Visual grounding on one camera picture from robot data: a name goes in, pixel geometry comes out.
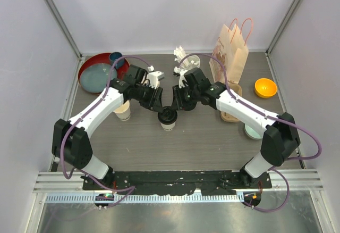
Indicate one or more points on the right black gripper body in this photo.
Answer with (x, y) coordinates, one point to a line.
(190, 94)

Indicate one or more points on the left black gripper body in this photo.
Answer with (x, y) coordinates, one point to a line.
(145, 94)

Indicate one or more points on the black cup lid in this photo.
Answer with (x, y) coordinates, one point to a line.
(167, 115)

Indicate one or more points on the stack of white paper cups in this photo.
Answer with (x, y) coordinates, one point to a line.
(123, 112)

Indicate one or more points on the stack of black cup lids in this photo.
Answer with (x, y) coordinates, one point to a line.
(189, 106)

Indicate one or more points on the white paper cup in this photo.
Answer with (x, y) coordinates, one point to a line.
(167, 125)

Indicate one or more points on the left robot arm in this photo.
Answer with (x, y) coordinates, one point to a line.
(71, 138)

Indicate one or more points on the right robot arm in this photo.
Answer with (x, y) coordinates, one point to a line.
(279, 138)

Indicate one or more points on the white cylindrical straw holder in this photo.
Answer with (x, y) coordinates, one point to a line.
(190, 62)

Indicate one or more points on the red round tray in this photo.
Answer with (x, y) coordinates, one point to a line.
(104, 58)

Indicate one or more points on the white wrapped straws bundle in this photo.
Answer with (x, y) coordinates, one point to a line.
(179, 53)

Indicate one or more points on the brown pulp cup carrier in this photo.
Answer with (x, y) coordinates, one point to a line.
(226, 116)

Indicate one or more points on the dark blue ceramic mug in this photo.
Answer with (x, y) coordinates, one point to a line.
(115, 56)

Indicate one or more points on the blue-grey ceramic plate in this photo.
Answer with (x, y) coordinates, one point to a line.
(94, 78)

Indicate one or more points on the printed kraft paper bag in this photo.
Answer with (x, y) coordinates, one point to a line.
(232, 50)

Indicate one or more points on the pale green ceramic bowl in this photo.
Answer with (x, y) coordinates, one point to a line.
(251, 133)

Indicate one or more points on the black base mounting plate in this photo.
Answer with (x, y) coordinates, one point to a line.
(178, 183)

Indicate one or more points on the orange plastic bowl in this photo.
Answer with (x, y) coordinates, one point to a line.
(265, 88)

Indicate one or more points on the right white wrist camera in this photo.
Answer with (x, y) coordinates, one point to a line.
(183, 82)

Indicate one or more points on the aluminium frame rail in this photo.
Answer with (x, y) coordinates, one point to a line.
(60, 190)

